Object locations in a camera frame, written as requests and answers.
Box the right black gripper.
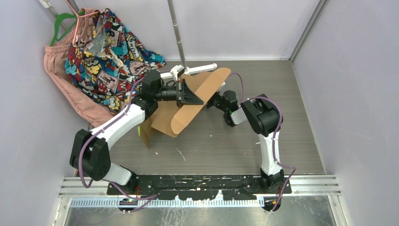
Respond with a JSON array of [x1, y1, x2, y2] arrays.
[[199, 86, 228, 113]]

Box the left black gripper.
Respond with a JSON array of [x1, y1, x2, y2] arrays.
[[154, 78, 204, 109]]

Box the brown cardboard box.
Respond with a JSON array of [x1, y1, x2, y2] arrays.
[[139, 67, 231, 148]]

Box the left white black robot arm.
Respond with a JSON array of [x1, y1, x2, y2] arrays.
[[70, 70, 204, 194]]

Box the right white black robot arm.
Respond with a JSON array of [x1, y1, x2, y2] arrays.
[[206, 90, 284, 194]]

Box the white stand with pole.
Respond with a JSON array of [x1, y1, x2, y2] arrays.
[[160, 0, 217, 79]]

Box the colourful comic print shorts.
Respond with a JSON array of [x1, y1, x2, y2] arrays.
[[65, 8, 166, 114]]

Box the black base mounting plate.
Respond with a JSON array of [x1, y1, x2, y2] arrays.
[[107, 175, 292, 211]]

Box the pink shorts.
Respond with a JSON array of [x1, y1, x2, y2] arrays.
[[44, 16, 118, 127]]

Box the pink clothes hanger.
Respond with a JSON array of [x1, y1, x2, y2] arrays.
[[65, 0, 98, 44]]

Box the green clothes hanger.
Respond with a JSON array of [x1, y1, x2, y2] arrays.
[[50, 13, 78, 46]]

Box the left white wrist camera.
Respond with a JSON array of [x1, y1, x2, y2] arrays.
[[170, 65, 185, 81]]

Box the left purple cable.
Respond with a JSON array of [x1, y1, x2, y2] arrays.
[[78, 71, 170, 214]]

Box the aluminium frame rail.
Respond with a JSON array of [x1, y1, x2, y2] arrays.
[[49, 124, 350, 226]]

